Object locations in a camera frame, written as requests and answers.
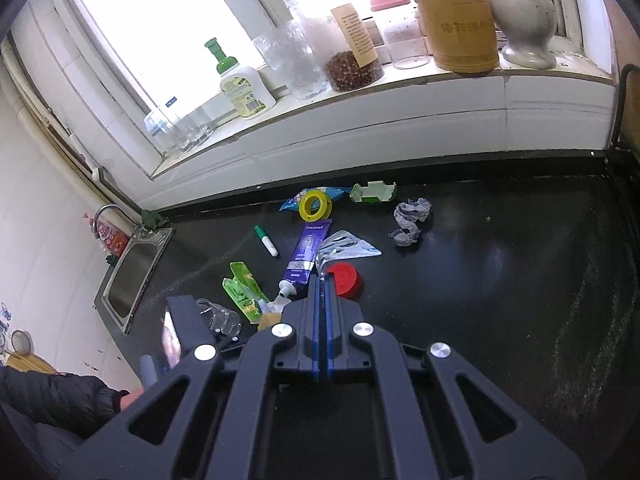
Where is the clear plastic cup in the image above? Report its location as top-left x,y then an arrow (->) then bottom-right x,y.
195,298 -> 243,337

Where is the blue snack wrapper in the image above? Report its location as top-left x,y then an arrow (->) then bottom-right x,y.
278,186 -> 352,212

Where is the yellow tape roll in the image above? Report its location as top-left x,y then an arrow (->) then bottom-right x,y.
299,190 -> 328,222

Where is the person's left forearm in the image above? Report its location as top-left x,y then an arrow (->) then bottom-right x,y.
0,364 -> 146,441

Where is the green cloth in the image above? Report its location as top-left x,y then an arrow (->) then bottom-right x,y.
140,208 -> 168,231

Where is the crumpled printed paper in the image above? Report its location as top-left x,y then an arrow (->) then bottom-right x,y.
389,197 -> 433,247

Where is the round wooden board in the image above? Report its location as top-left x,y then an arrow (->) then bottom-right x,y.
5,352 -> 58,376

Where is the green drink pouch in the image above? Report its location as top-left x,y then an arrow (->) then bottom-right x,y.
222,261 -> 273,323

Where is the red plastic cap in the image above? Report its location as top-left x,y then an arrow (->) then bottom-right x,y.
327,261 -> 364,302

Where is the purple toothpaste tube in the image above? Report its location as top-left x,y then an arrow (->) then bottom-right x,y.
277,219 -> 333,301

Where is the white framed window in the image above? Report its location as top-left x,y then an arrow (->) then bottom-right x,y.
52,0 -> 591,176

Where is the pink lidded jar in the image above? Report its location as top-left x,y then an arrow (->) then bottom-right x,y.
369,0 -> 432,70

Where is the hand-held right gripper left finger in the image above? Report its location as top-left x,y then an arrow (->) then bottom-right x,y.
57,275 -> 325,480

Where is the metal mesh strainer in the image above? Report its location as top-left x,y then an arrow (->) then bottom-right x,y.
7,330 -> 33,356

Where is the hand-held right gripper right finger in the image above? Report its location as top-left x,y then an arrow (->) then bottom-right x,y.
324,275 -> 586,480

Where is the green white plastic box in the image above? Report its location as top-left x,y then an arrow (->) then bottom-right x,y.
349,180 -> 398,207

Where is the bamboo utensil holder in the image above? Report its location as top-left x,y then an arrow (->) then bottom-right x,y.
405,0 -> 501,73

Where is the green white marker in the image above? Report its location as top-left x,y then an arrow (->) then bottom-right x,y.
254,225 -> 279,258

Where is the stainless steel sink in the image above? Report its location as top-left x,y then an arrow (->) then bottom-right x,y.
101,227 -> 176,336

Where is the white wall pipe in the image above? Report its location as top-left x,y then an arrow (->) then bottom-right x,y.
0,42 -> 143,213

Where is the labelled spice jar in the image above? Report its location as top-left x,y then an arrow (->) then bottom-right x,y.
322,2 -> 386,93

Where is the crumpled white yellow wrapper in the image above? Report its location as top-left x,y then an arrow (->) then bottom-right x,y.
256,294 -> 293,332

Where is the clear drinking glass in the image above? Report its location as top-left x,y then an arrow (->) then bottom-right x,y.
190,105 -> 216,143
172,112 -> 199,151

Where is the white stone mortar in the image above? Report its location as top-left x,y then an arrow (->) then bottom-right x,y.
487,0 -> 558,70

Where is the metal faucet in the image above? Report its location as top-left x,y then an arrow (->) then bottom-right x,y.
92,203 -> 146,241

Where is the silver foil wrapper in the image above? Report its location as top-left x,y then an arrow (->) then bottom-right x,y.
315,230 -> 382,273

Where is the textured glass cup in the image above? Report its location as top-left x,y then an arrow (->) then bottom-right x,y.
251,20 -> 331,101

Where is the red detergent bag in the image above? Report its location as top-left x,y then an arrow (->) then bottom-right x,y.
82,212 -> 132,258

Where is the large clear glass jar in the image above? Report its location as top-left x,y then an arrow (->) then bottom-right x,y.
282,0 -> 346,61

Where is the green white pump bottle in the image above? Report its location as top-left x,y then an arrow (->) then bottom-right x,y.
204,37 -> 277,120

